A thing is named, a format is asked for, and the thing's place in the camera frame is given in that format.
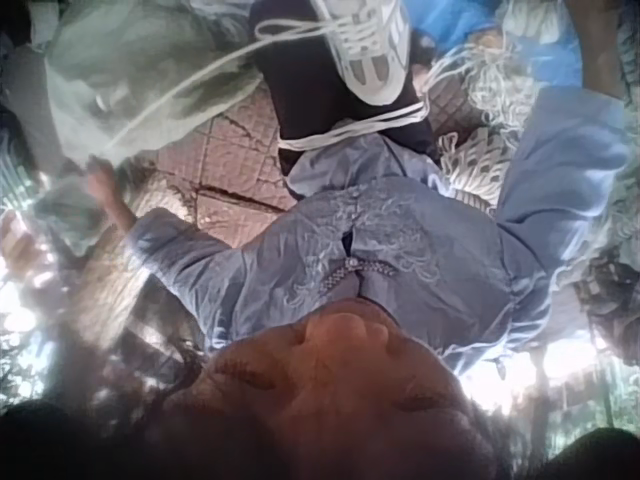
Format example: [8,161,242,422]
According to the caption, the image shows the person's right hand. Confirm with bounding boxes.
[567,0,627,96]

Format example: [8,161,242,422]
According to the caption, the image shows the person's left hand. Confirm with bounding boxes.
[85,157,133,229]

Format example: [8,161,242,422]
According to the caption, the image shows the white rope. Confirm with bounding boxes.
[94,10,437,154]

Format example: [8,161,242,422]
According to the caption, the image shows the green mesh net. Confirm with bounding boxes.
[38,0,267,169]

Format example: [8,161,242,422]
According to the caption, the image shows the beige woven sack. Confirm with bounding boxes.
[64,172,214,354]

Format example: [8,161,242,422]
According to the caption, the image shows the blue tarp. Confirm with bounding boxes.
[408,0,587,94]

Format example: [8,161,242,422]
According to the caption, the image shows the white knotted rope net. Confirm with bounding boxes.
[423,42,549,214]

